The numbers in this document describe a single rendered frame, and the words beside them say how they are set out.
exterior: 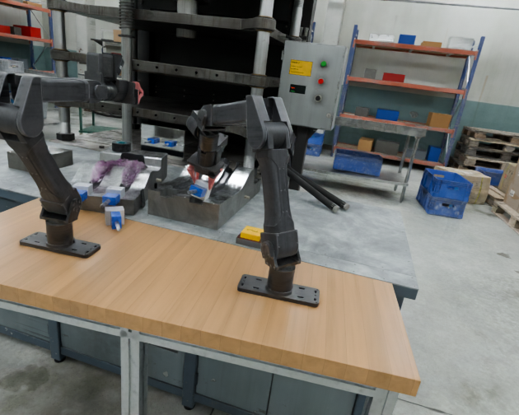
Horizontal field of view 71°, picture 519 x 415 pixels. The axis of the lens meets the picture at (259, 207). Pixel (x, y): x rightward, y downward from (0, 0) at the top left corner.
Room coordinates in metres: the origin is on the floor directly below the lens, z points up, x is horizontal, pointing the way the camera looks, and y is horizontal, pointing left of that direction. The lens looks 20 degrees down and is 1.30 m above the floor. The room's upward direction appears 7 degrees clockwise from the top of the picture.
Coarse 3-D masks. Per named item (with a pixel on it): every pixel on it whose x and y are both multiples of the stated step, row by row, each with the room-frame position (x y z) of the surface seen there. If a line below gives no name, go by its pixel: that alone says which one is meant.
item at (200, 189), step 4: (196, 180) 1.14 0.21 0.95; (200, 180) 1.15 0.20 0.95; (192, 184) 1.10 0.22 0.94; (196, 184) 1.13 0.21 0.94; (200, 184) 1.13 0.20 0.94; (204, 184) 1.13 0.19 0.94; (192, 188) 1.10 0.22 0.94; (196, 188) 1.09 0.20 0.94; (200, 188) 1.10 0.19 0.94; (204, 188) 1.12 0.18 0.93; (188, 192) 1.05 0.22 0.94; (192, 192) 1.05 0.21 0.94; (196, 192) 1.09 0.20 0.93; (200, 192) 1.09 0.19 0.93; (204, 192) 1.11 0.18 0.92; (208, 192) 1.14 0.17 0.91; (196, 196) 1.13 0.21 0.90; (200, 196) 1.09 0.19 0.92; (204, 196) 1.12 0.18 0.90; (208, 196) 1.15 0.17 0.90; (204, 200) 1.12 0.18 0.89
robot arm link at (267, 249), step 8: (264, 248) 0.77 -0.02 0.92; (272, 248) 0.76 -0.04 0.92; (264, 256) 0.77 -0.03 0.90; (272, 256) 0.76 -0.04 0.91; (288, 256) 0.81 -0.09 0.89; (296, 256) 0.80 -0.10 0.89; (272, 264) 0.75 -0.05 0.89; (280, 264) 0.76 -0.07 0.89; (288, 264) 0.77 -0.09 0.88; (296, 264) 0.79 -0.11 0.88
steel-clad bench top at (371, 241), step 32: (0, 160) 1.56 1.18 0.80; (96, 160) 1.76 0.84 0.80; (32, 192) 1.23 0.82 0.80; (288, 192) 1.63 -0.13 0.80; (160, 224) 1.09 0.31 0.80; (224, 224) 1.16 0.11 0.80; (256, 224) 1.19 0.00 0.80; (320, 224) 1.27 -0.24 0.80; (352, 224) 1.32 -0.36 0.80; (384, 224) 1.36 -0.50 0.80; (320, 256) 1.01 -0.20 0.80; (352, 256) 1.03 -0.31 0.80; (384, 256) 1.06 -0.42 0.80; (416, 288) 0.88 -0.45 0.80
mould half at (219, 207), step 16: (240, 176) 1.37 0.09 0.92; (224, 192) 1.25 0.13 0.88; (240, 192) 1.30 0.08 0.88; (256, 192) 1.53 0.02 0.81; (160, 208) 1.15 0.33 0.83; (176, 208) 1.14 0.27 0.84; (192, 208) 1.12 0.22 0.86; (208, 208) 1.11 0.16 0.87; (224, 208) 1.15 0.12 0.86; (240, 208) 1.32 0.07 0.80; (192, 224) 1.12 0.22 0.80; (208, 224) 1.11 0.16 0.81
